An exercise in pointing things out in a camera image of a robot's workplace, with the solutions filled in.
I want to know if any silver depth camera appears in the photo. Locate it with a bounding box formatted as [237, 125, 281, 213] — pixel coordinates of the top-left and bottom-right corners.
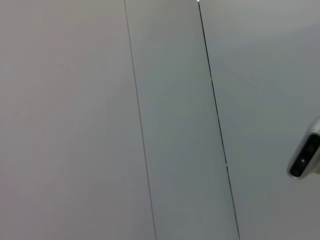
[286, 117, 320, 181]

